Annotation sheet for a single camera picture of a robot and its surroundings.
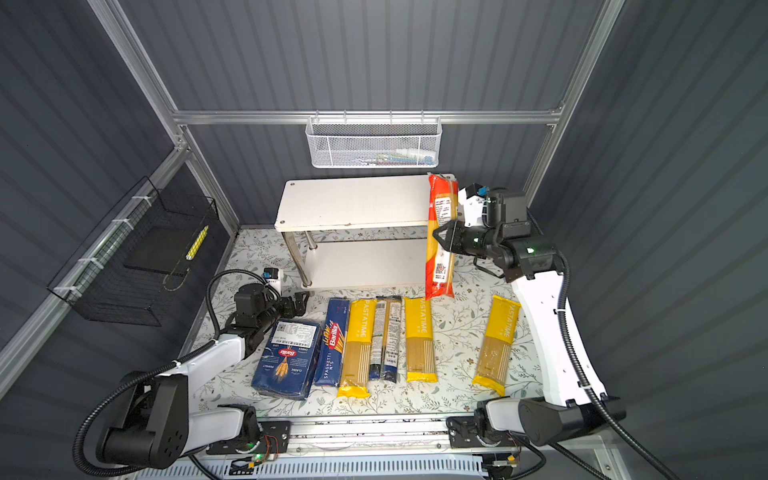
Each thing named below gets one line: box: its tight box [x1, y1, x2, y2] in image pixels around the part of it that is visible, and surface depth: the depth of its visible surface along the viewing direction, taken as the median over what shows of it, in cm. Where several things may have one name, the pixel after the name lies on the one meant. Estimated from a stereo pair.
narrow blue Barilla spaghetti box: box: [314, 297, 350, 387], surface depth 88 cm
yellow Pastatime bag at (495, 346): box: [472, 295, 522, 397], surface depth 88 cm
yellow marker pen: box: [186, 225, 209, 261], surface depth 80 cm
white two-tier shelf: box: [275, 174, 428, 290], surface depth 84 cm
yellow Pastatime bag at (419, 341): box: [404, 296, 439, 383], surface depth 91 cm
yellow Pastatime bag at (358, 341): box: [338, 299, 377, 398], surface depth 88 cm
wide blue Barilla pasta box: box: [252, 319, 322, 400], surface depth 82 cm
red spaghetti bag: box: [426, 173, 459, 300], surface depth 66 cm
